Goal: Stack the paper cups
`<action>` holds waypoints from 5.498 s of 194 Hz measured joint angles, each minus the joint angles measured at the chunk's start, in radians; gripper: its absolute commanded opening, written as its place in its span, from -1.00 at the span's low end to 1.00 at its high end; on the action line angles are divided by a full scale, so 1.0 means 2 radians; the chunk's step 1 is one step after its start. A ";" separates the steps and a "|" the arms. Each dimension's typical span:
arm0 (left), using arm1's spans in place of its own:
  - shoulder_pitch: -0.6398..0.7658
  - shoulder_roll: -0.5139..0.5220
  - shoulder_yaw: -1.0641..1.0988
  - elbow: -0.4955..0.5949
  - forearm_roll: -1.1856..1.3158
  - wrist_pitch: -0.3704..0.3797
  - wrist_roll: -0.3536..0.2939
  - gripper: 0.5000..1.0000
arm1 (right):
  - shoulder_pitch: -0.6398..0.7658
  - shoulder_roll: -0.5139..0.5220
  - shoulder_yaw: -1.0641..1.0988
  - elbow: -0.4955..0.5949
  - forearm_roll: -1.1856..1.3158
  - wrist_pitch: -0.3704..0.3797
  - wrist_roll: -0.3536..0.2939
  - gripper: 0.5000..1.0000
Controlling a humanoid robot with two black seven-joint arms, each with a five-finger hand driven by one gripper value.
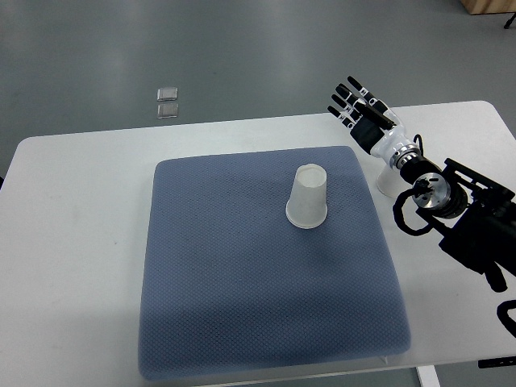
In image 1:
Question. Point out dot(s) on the black stand leg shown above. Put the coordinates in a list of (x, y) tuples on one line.
[(509, 22)]

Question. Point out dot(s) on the black table control panel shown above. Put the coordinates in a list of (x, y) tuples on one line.
[(497, 362)]

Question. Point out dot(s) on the white table leg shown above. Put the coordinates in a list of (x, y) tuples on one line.
[(427, 376)]

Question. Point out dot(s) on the white paper cup on cushion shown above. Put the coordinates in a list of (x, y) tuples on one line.
[(307, 204)]

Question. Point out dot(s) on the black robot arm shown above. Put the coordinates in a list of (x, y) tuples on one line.
[(474, 214)]

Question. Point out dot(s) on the blue mesh cushion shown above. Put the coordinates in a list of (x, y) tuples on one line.
[(230, 284)]

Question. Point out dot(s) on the wooden furniture corner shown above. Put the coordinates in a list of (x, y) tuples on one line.
[(488, 7)]

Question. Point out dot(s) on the white paper cup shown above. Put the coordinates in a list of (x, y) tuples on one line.
[(390, 183), (307, 204)]

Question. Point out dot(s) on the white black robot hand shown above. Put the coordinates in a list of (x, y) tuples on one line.
[(379, 132)]

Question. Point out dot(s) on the upper metal floor plate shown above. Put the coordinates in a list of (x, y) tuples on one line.
[(166, 94)]

